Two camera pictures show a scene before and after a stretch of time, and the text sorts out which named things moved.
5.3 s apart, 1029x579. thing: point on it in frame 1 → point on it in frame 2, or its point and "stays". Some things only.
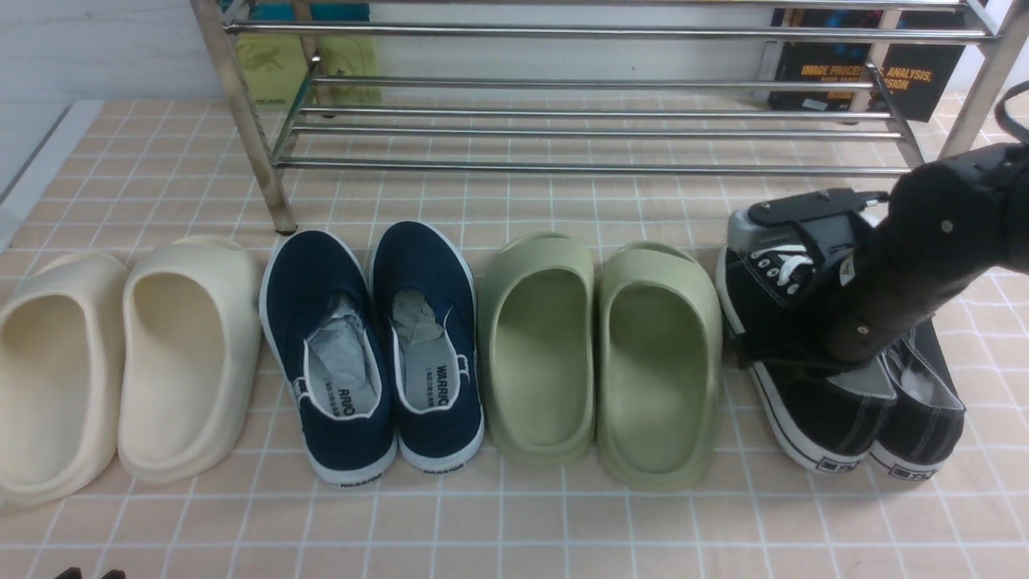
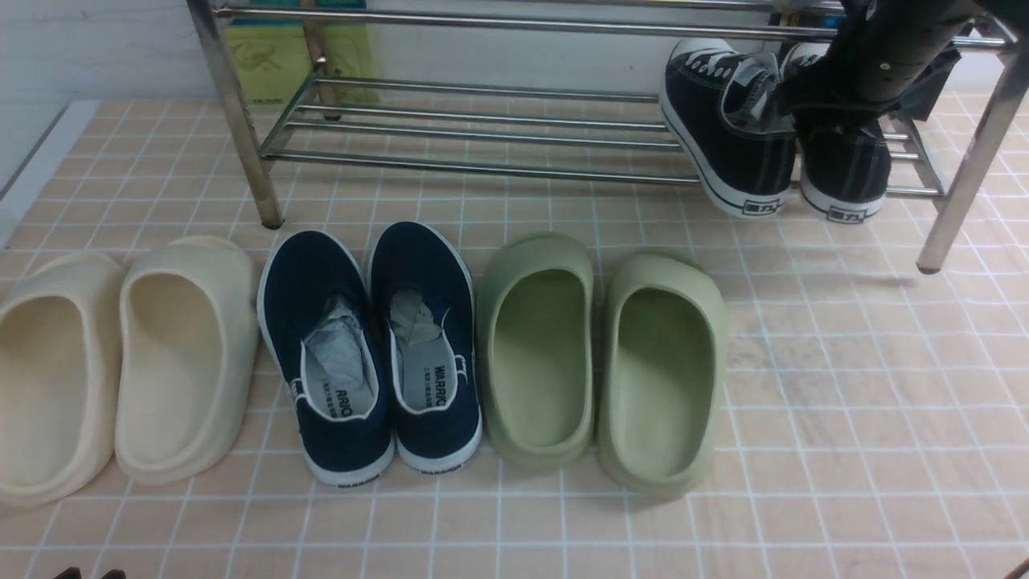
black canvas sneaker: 922,430 → 845,163
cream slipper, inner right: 191,322 stays
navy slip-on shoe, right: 426,295 stays
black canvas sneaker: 830,409 → 734,137
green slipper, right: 659,346 stays
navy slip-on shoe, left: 326,315 stays
